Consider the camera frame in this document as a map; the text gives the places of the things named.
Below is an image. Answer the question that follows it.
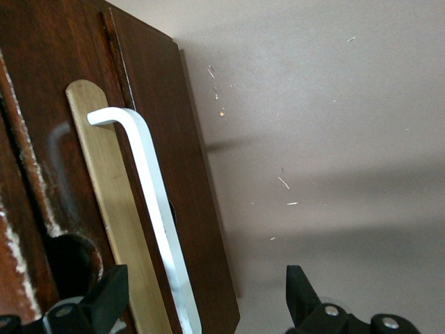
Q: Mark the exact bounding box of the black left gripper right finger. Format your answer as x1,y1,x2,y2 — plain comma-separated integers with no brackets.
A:
285,265,422,334

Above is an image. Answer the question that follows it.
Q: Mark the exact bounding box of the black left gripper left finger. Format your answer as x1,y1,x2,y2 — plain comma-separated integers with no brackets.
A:
0,264,131,334

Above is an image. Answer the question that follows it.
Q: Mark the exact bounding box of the white metal drawer handle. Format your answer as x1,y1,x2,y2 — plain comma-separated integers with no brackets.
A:
86,106,203,334

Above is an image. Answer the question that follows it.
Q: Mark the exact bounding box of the wooden drawer with dark front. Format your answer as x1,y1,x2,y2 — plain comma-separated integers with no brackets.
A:
0,0,184,334

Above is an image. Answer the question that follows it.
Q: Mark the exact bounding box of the dark brown wooden cabinet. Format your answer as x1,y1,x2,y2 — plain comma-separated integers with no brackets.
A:
0,0,242,334

